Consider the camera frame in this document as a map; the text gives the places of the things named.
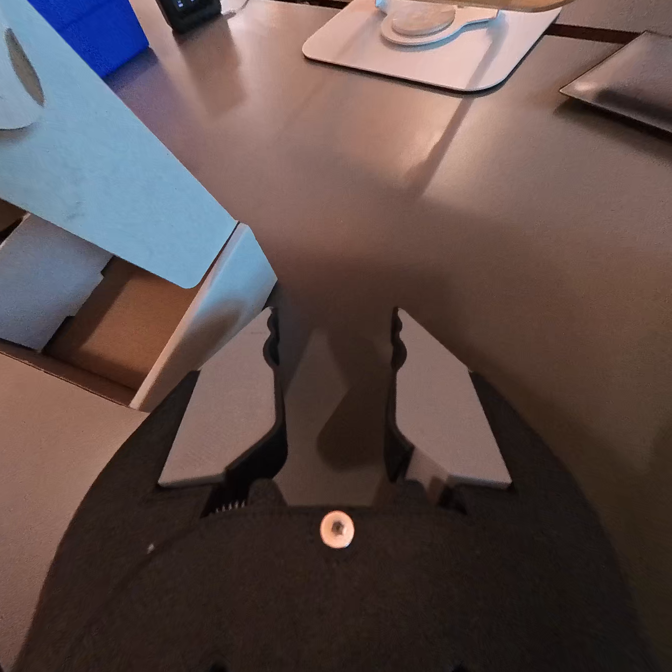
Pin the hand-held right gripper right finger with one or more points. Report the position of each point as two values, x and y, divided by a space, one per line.
446 414

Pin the black tray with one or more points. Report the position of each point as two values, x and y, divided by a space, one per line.
630 84

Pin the blue plastic bin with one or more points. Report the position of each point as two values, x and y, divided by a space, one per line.
99 31

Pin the white cardboard box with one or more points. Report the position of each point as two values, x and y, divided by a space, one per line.
105 173

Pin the white monitor stand base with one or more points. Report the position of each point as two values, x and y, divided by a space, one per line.
367 52

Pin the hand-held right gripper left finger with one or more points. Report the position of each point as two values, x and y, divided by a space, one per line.
225 414

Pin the small black device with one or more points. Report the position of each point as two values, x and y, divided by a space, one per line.
189 15

